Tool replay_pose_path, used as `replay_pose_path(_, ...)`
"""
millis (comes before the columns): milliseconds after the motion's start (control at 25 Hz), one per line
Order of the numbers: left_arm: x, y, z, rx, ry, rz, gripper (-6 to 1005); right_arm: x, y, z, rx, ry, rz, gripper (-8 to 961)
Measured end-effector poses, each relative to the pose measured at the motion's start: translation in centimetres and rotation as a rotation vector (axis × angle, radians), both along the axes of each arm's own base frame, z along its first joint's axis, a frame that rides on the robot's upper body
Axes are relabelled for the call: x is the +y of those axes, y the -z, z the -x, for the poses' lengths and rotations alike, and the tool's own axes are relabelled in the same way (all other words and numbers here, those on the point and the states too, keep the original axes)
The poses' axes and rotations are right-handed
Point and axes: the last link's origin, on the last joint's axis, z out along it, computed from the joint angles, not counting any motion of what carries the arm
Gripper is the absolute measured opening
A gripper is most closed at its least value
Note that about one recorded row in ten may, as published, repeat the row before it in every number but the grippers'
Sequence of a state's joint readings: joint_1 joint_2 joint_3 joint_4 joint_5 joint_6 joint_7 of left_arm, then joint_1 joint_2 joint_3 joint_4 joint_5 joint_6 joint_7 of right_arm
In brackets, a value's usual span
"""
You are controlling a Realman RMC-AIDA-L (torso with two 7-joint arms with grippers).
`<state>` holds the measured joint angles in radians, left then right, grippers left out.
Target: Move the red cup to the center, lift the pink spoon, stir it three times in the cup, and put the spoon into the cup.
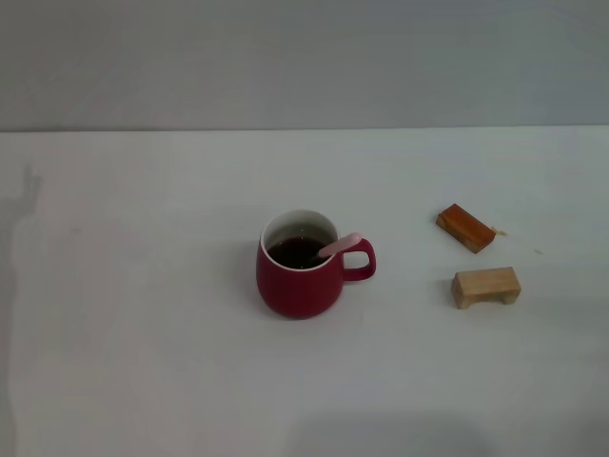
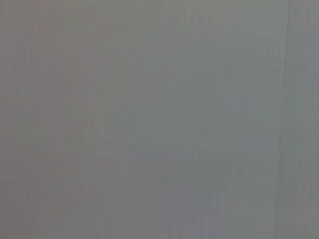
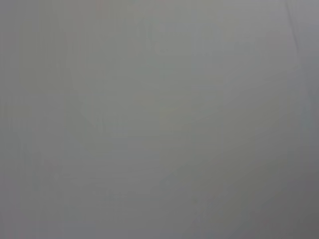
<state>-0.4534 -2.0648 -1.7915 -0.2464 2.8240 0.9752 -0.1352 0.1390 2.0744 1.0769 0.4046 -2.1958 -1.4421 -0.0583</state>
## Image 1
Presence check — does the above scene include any pink handled metal spoon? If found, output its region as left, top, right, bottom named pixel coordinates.
left=311, top=231, right=363, bottom=261

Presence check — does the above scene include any light wooden spoon rest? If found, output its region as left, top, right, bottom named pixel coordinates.
left=450, top=266, right=521, bottom=309

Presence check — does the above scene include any red ceramic mug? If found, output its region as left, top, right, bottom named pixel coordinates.
left=255, top=208, right=377, bottom=320

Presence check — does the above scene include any dark orange wooden block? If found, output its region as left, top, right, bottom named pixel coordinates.
left=436, top=203, right=497, bottom=255

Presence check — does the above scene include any dark brown coffee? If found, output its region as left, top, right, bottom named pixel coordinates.
left=265, top=236, right=329, bottom=270

